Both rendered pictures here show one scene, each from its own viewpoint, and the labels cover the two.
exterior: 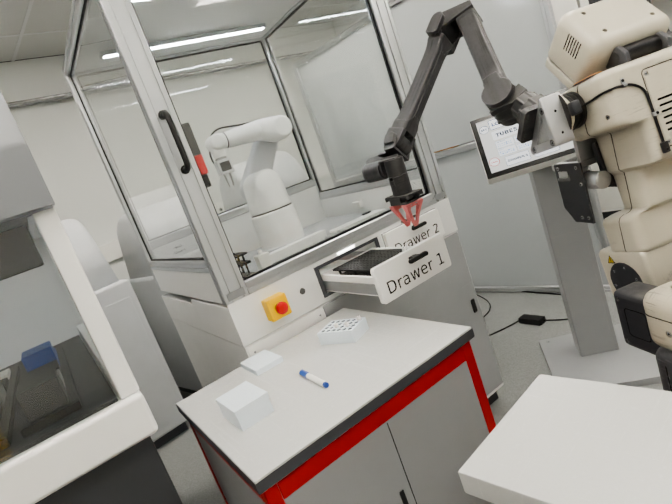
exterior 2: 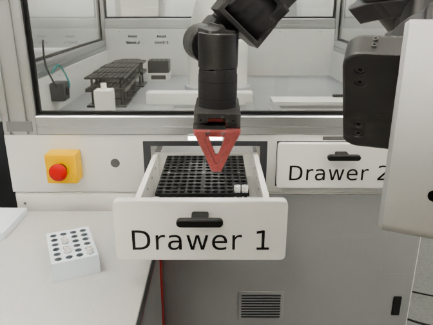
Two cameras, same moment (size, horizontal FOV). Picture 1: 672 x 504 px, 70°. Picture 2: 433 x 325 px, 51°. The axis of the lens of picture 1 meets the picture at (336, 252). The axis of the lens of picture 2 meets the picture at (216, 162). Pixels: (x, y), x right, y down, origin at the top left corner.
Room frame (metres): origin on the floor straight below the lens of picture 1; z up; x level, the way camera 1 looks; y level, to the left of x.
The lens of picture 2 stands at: (0.82, -0.57, 1.24)
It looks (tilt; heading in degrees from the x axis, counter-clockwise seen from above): 19 degrees down; 30
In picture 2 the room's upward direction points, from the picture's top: straight up
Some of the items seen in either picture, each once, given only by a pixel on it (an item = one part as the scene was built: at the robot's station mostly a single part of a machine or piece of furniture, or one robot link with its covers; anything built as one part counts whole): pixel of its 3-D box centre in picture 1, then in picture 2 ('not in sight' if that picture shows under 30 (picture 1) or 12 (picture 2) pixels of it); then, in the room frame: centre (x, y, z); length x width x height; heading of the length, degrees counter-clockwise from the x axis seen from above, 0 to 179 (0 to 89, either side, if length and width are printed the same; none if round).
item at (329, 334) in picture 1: (343, 331); (72, 252); (1.34, 0.06, 0.78); 0.12 x 0.08 x 0.04; 54
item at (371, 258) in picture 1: (373, 267); (203, 186); (1.57, -0.10, 0.87); 0.22 x 0.18 x 0.06; 30
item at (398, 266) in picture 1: (412, 267); (200, 229); (1.40, -0.20, 0.87); 0.29 x 0.02 x 0.11; 120
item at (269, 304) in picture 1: (276, 306); (63, 166); (1.49, 0.24, 0.88); 0.07 x 0.05 x 0.07; 120
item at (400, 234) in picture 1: (414, 234); (338, 165); (1.83, -0.31, 0.87); 0.29 x 0.02 x 0.11; 120
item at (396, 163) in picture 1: (393, 167); (216, 49); (1.39, -0.24, 1.17); 0.07 x 0.06 x 0.07; 48
